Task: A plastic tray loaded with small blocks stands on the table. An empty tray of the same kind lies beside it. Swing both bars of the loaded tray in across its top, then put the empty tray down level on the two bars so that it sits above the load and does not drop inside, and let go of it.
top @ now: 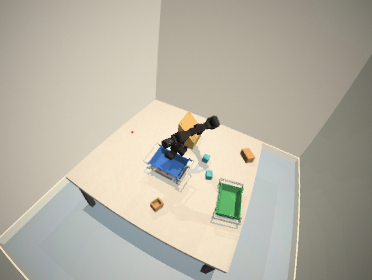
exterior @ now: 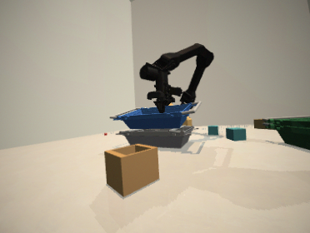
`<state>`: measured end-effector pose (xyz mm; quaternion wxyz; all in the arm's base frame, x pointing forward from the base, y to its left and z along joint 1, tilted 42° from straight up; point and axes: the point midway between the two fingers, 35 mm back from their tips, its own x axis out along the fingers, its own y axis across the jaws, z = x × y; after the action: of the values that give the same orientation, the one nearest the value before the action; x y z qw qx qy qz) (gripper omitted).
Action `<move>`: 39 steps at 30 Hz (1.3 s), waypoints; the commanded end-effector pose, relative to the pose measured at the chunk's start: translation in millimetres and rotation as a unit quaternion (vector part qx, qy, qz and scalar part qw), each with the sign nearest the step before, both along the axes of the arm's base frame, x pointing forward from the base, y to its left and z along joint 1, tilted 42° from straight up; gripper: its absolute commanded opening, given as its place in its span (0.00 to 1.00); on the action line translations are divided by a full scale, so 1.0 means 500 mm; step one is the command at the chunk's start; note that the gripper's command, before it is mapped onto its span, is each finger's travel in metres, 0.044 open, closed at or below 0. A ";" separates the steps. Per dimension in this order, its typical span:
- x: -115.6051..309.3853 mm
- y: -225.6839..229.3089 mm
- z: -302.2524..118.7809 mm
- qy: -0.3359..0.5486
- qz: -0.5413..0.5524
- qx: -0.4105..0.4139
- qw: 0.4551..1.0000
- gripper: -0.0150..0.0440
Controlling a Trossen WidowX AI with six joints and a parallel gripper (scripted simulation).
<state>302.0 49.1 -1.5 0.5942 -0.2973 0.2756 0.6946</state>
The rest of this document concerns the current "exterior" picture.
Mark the teal cube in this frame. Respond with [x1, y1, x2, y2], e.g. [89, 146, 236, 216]
[207, 126, 218, 136]
[226, 127, 247, 141]

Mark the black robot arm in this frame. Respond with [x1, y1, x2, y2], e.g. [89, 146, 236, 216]
[139, 43, 214, 106]

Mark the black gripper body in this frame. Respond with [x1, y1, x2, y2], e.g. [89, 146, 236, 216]
[147, 81, 175, 102]

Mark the brown cardboard box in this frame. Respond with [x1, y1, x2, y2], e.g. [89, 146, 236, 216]
[104, 144, 159, 196]

